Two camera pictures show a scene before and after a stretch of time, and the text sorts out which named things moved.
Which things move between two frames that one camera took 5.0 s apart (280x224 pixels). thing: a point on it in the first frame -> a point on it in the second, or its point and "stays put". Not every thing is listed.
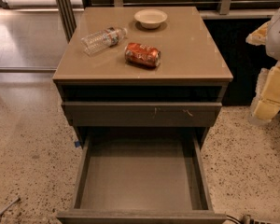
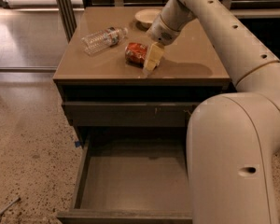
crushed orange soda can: [142, 56] stays put
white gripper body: [279, 36] -> [162, 33]
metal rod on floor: [4, 209] stays put
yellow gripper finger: [276, 92] -> [153, 58]
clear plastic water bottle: [96, 41] stays put
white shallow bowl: [150, 19] stays put
